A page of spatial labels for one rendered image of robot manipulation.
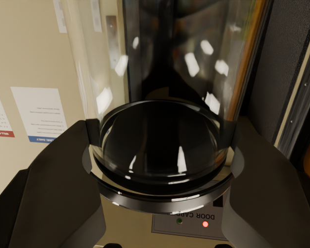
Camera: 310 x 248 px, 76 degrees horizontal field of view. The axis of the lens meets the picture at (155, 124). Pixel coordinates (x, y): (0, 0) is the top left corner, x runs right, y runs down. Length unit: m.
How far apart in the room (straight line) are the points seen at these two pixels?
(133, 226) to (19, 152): 0.93
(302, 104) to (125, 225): 0.33
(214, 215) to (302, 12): 0.32
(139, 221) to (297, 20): 0.38
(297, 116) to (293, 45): 0.10
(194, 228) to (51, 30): 0.76
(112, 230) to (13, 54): 0.77
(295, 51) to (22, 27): 0.83
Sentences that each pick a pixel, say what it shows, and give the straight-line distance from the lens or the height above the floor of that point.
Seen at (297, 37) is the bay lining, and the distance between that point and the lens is 0.35.
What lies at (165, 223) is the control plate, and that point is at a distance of 0.37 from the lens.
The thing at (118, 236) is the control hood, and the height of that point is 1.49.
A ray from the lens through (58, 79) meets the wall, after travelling 0.89.
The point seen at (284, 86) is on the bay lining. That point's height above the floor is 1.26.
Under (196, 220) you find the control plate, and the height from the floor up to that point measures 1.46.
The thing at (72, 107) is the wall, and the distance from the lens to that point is 0.91.
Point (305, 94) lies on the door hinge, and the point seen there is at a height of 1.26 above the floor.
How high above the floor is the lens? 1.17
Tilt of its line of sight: 28 degrees up
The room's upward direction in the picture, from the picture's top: 180 degrees counter-clockwise
